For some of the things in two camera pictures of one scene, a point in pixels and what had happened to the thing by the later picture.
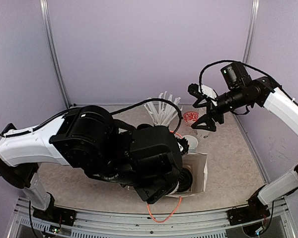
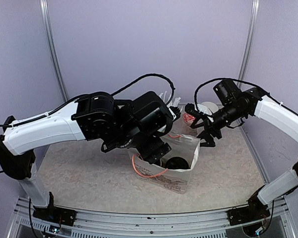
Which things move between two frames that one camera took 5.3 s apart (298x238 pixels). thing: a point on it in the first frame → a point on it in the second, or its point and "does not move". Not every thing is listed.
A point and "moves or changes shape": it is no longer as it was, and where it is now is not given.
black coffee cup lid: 185,180 moves or changes shape
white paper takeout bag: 196,163 moves or changes shape
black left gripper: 151,194 → 147,152
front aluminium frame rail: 216,224 does not move
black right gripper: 212,110 → 209,126
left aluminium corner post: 46,21 does not move
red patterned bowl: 190,117 does not move
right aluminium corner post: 249,40 does not move
